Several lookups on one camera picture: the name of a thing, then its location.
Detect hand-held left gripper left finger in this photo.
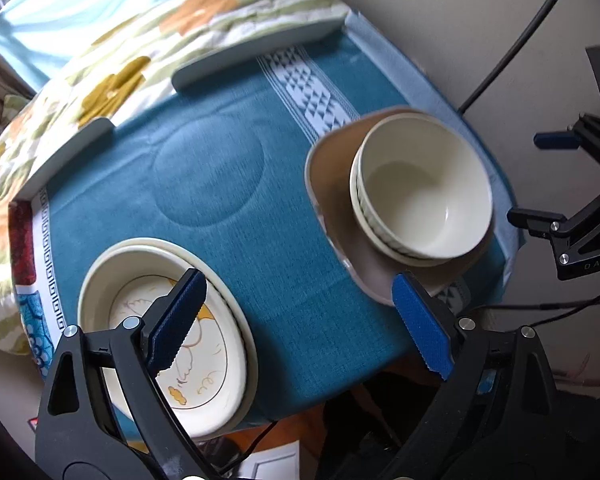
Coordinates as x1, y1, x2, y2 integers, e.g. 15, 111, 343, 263
35, 268, 208, 480

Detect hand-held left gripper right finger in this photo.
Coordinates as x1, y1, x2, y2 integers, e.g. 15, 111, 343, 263
380, 272, 566, 480

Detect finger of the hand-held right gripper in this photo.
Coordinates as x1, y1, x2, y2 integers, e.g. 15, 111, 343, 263
507, 190, 600, 238
534, 114, 600, 181

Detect oval duck print plate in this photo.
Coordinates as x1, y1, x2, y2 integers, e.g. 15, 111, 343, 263
77, 249, 247, 438

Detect cream plate with yellow centre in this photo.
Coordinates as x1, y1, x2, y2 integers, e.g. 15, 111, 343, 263
105, 238, 259, 428

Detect cream duck print bowl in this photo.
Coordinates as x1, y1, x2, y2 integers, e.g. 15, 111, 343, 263
352, 112, 494, 257

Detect taupe heart-shaped bowl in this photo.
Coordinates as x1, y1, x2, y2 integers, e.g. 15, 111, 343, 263
304, 106, 497, 307

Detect teal patterned table cloth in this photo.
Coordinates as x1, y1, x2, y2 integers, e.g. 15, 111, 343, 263
9, 25, 526, 433

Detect white paper sheet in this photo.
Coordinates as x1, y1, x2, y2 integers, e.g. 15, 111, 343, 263
235, 440, 302, 480

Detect floral quilted blanket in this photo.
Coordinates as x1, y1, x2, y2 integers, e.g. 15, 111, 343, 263
0, 0, 353, 358

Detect light blue curtain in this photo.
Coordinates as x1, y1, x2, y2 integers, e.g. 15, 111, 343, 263
0, 0, 193, 93

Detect black cable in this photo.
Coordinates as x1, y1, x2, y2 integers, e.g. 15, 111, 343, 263
457, 0, 580, 113
480, 287, 600, 313

